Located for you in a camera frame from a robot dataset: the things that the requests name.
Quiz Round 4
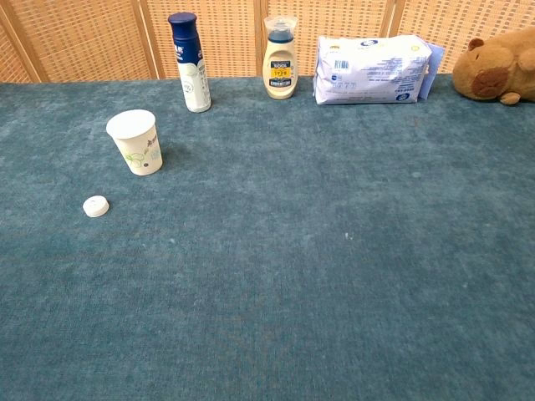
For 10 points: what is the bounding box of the white paper cup green print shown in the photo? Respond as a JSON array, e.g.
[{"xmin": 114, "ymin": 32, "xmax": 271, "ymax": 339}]
[{"xmin": 105, "ymin": 109, "xmax": 164, "ymax": 177}]

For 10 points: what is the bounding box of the upside-down mayonnaise squeeze bottle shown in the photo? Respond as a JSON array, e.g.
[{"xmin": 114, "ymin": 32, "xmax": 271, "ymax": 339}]
[{"xmin": 262, "ymin": 15, "xmax": 298, "ymax": 100}]

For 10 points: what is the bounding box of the blue and white bottle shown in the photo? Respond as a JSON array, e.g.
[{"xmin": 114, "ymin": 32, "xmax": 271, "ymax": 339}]
[{"xmin": 167, "ymin": 12, "xmax": 212, "ymax": 114}]

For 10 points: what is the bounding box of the small white bottle cap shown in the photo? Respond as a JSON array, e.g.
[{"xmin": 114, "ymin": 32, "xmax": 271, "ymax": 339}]
[{"xmin": 82, "ymin": 195, "xmax": 111, "ymax": 218}]

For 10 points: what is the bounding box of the teal blue table cloth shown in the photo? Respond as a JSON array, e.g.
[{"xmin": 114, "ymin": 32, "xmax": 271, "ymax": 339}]
[{"xmin": 0, "ymin": 74, "xmax": 535, "ymax": 401}]

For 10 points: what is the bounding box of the white tissue pack blue print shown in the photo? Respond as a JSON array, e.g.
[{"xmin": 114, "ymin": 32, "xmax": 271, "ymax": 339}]
[{"xmin": 312, "ymin": 34, "xmax": 446, "ymax": 105}]

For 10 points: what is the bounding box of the brown capybara plush toy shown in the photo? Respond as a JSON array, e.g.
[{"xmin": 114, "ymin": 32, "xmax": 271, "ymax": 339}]
[{"xmin": 452, "ymin": 27, "xmax": 535, "ymax": 106}]

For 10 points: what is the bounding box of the wicker folding screen wooden frame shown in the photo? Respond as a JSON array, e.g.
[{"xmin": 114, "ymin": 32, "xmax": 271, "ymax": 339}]
[{"xmin": 0, "ymin": 0, "xmax": 535, "ymax": 84}]

